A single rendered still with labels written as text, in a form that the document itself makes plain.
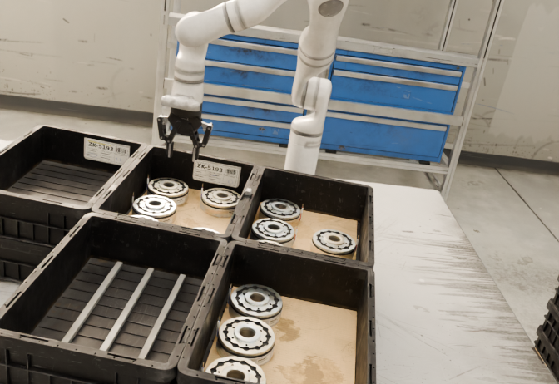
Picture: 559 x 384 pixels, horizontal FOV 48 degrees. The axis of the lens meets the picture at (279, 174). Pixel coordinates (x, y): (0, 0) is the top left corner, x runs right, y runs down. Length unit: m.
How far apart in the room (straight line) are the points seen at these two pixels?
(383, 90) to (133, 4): 1.70
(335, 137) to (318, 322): 2.29
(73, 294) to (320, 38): 0.78
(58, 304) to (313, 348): 0.48
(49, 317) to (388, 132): 2.58
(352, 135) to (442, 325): 2.03
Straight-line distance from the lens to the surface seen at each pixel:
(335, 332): 1.26
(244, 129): 3.43
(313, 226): 1.60
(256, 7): 1.43
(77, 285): 1.31
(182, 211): 1.58
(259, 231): 1.47
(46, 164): 1.80
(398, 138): 3.55
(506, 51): 4.52
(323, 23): 1.44
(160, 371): 0.98
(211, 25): 1.44
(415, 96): 3.49
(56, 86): 4.43
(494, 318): 1.70
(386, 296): 1.64
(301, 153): 1.79
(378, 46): 3.35
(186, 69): 1.48
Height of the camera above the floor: 1.59
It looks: 24 degrees down
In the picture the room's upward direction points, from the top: 9 degrees clockwise
